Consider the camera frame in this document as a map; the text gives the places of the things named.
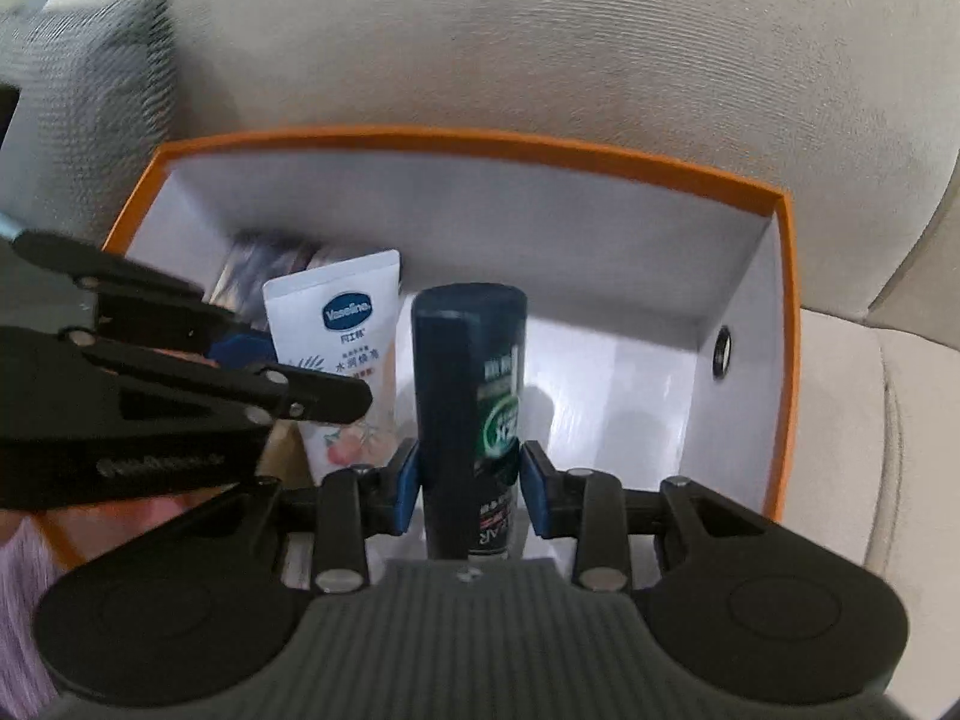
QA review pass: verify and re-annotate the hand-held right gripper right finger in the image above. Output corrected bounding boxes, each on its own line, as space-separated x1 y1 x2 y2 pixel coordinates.
520 441 758 590

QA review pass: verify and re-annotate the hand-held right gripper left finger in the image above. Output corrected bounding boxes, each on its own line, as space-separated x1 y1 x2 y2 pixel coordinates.
133 439 422 593

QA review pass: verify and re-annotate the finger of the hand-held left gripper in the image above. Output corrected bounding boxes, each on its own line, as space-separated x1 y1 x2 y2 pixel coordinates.
11 231 275 365
0 325 374 440

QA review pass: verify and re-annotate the white hand cream tube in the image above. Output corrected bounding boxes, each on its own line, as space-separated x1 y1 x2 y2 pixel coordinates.
262 250 403 487

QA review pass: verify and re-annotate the dark blue bottle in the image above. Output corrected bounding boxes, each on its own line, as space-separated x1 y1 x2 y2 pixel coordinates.
411 283 528 560

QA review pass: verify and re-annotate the orange cardboard box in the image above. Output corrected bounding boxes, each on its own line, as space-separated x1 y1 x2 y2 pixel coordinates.
45 126 802 567

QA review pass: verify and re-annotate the purple fluffy blanket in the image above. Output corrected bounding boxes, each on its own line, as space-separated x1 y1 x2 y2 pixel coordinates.
0 517 70 720

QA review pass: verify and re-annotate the checkered grey cushion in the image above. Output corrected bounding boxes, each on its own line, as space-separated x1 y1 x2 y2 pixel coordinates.
0 0 179 250

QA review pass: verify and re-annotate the beige sofa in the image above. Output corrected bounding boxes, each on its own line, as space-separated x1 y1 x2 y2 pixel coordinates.
0 0 960 720

